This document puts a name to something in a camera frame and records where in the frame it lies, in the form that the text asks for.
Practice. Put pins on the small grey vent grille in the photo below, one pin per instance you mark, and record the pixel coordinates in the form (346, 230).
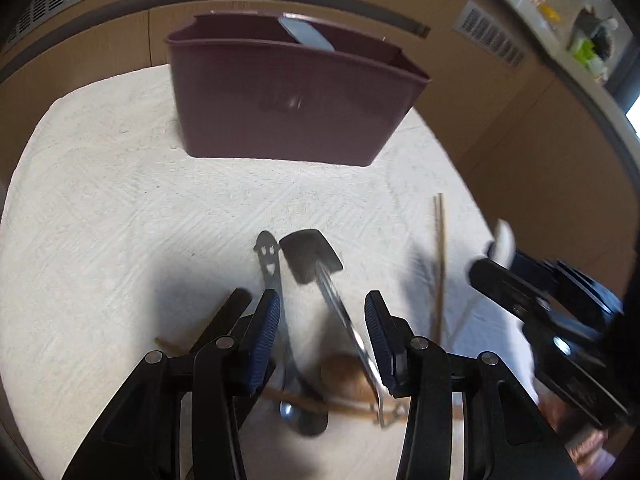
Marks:
(492, 35)

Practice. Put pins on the grey utensil rack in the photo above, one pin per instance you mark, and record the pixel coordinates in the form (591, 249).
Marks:
(595, 25)

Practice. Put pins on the wooden spoon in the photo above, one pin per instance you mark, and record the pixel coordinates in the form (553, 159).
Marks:
(345, 375)

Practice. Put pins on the grey stone countertop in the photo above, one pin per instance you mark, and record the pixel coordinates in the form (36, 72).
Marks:
(565, 55)

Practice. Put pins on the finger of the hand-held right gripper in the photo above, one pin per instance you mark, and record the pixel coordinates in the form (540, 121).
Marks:
(580, 290)
(505, 285)

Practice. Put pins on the green plastic item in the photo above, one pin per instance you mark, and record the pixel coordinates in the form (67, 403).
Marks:
(582, 51)

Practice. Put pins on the maroon plastic utensil holder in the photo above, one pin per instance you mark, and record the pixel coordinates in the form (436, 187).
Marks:
(290, 105)

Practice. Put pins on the white ceramic spoon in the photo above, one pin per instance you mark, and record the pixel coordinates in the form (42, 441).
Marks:
(307, 35)
(502, 242)

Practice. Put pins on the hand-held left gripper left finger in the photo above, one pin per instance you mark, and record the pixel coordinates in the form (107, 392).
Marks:
(262, 340)

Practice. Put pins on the yellow-lid jar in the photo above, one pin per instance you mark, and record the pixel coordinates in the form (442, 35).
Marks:
(548, 13)

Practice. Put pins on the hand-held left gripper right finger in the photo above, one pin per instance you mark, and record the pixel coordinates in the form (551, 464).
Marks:
(380, 345)

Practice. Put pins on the metal smiley-face spoon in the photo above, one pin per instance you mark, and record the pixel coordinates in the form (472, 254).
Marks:
(267, 255)

